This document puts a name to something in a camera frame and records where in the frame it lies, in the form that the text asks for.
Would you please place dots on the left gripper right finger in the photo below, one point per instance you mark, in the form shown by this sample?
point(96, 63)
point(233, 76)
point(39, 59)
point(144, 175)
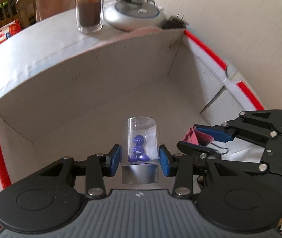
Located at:
point(223, 195)

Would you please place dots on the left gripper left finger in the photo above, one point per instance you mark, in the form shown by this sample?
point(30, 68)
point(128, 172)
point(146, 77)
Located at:
point(55, 195)

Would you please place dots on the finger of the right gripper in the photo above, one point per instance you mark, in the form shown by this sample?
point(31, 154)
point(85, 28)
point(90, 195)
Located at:
point(221, 133)
point(197, 151)

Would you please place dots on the pink binder clip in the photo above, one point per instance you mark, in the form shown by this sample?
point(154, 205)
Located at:
point(196, 137)

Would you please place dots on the red cardboard box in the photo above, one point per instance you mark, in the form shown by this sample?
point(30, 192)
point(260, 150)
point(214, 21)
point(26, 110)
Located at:
point(75, 100)

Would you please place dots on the black power adapter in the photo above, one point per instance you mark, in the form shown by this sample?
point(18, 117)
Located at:
point(174, 22)

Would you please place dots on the grey desk lamp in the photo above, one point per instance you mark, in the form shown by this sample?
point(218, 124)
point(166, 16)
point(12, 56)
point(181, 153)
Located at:
point(130, 15)

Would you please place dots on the glass jar with brown liquid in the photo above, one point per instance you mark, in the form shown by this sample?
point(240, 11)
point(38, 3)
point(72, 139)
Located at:
point(89, 15)

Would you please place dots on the wooden chair with pink towel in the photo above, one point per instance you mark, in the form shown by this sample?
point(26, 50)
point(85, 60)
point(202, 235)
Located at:
point(27, 10)

